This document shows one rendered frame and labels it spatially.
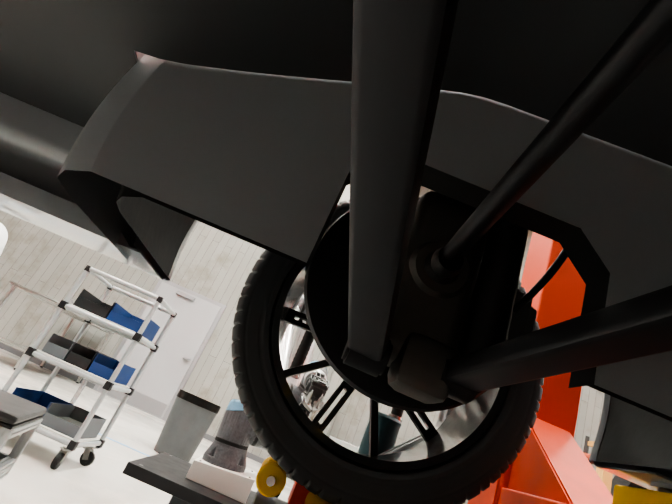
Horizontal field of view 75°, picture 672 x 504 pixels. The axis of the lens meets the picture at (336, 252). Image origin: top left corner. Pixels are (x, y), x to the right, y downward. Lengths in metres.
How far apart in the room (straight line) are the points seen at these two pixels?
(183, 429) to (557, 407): 3.75
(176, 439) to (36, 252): 5.95
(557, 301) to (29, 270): 9.09
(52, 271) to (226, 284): 3.11
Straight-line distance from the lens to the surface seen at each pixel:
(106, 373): 2.84
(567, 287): 1.44
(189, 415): 4.58
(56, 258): 9.56
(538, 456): 1.17
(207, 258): 8.81
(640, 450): 0.84
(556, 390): 1.34
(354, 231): 0.32
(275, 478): 0.94
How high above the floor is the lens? 0.60
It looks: 23 degrees up
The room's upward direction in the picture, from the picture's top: 24 degrees clockwise
